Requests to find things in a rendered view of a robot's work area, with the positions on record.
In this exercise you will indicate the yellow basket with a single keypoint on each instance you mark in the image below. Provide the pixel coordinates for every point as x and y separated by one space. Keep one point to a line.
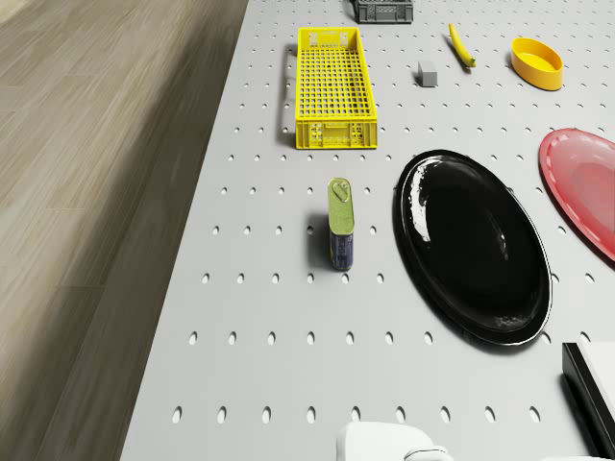
336 134

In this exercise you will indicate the black plate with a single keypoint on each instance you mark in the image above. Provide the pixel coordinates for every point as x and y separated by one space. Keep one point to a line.
475 249

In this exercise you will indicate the dark grey basket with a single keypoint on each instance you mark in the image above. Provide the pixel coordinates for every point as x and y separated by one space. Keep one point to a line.
384 13

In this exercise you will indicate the yellow bowl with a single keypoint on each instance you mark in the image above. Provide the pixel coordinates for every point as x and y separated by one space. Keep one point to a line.
540 77

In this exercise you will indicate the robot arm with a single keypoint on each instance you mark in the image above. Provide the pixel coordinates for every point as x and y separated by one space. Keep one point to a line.
379 442

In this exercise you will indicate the flat-sided can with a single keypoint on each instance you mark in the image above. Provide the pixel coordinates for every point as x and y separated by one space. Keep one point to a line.
341 216

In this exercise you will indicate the grey cube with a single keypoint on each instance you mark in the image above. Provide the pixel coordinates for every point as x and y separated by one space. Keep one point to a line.
427 77

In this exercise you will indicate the red plate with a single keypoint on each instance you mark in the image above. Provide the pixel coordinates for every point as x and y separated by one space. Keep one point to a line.
586 192

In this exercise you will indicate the banana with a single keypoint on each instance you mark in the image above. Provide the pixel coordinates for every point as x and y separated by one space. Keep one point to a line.
459 45

